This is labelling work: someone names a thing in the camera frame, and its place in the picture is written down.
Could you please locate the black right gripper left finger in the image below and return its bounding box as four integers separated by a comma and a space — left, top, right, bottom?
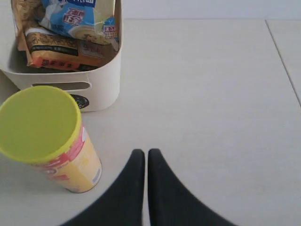
63, 149, 145, 226

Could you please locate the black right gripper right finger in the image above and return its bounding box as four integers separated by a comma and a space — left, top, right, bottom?
148, 149, 234, 226

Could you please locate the orange instant noodle packet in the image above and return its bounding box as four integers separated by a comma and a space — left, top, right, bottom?
11, 0, 119, 72

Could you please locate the blue instant noodle packet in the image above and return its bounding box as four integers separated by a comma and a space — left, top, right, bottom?
39, 0, 119, 51

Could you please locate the yellow Lays chips can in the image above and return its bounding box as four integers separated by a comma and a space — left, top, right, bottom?
0, 86, 102, 193

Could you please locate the cream right plastic bin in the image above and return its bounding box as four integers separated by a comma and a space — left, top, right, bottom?
0, 0, 122, 112

